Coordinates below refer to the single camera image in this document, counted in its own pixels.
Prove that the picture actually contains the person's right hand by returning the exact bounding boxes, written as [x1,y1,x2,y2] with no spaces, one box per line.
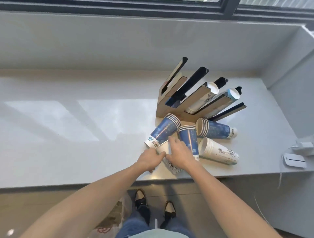
[165,136,201,170]

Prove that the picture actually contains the person's left hand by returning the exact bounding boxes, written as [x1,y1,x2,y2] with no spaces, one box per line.
[136,148,164,173]

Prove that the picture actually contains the stack of white paper cups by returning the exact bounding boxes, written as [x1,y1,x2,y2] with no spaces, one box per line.
[184,82,219,115]
[198,137,240,166]
[155,140,182,175]

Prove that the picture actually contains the person's left forearm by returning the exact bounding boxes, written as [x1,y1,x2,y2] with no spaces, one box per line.
[18,162,148,238]

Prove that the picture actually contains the person's right forearm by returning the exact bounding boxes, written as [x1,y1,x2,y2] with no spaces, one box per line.
[186,162,282,238]

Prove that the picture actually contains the stack of blue paper cups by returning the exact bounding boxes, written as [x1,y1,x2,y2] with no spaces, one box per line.
[144,113,182,149]
[203,88,240,119]
[195,118,238,140]
[177,124,201,162]

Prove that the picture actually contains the wooden cup holder rack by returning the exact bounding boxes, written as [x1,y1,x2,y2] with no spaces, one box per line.
[156,57,247,123]

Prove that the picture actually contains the person's left black-white shoe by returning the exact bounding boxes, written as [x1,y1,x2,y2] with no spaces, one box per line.
[134,188,148,209]

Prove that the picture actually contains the person's black-white shoe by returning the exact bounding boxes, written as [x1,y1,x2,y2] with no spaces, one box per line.
[134,188,148,209]
[164,200,177,219]

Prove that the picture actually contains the person's right black-white shoe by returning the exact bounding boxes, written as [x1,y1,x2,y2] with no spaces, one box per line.
[164,200,177,219]

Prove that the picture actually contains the blue jeans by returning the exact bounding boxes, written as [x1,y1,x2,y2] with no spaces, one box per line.
[115,205,195,238]

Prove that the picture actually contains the clear plastic bag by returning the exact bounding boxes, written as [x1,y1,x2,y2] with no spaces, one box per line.
[94,195,129,234]

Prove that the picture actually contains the light green shirt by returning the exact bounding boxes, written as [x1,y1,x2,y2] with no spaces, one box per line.
[128,229,197,238]

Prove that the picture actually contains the white router box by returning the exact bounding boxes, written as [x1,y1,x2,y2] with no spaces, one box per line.
[283,153,307,169]

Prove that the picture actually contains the white power adapter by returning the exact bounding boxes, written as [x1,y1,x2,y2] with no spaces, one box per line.
[295,139,314,155]

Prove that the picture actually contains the thin white cable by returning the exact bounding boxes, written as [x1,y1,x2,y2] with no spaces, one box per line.
[254,196,268,222]

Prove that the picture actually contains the dark window frame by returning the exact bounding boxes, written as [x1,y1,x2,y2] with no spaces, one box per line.
[0,0,314,20]

